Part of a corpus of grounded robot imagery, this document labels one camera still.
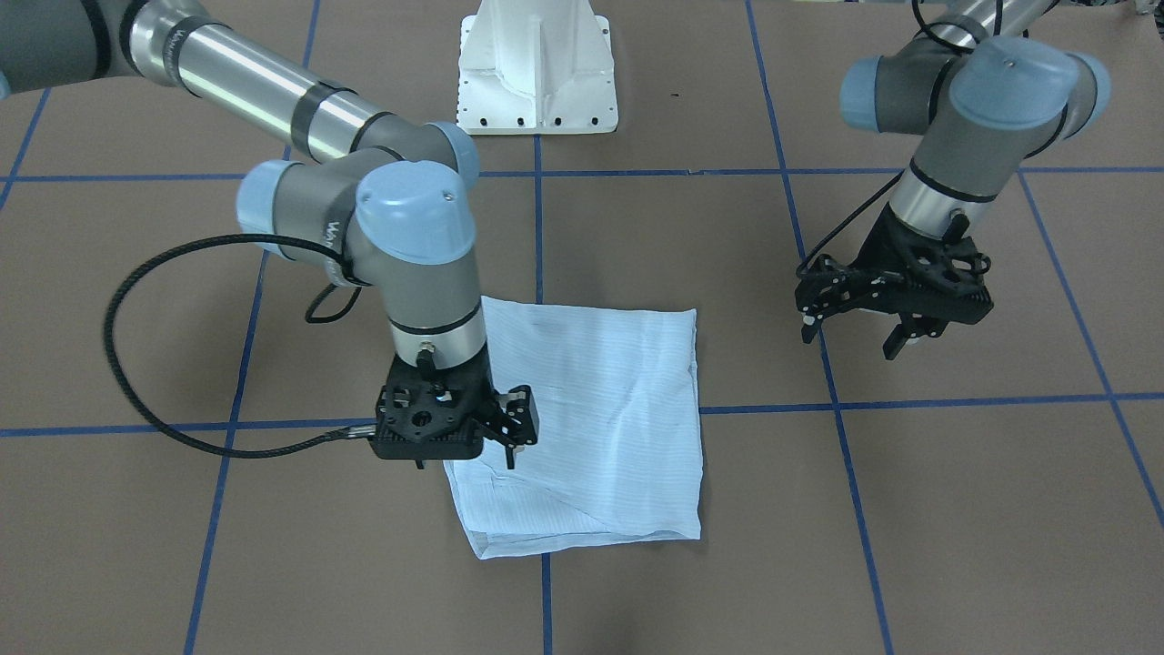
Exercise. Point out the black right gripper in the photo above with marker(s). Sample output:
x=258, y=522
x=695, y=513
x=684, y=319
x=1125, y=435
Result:
x=515, y=417

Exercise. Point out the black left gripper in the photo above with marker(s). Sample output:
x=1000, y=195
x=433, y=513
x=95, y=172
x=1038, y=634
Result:
x=880, y=243

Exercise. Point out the light blue button-up shirt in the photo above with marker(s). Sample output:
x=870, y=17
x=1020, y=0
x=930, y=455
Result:
x=619, y=454

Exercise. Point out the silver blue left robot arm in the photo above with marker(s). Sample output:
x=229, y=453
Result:
x=983, y=98

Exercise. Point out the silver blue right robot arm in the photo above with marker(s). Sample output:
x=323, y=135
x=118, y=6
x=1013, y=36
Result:
x=376, y=202

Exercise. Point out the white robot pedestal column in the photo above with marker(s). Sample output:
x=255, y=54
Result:
x=536, y=68

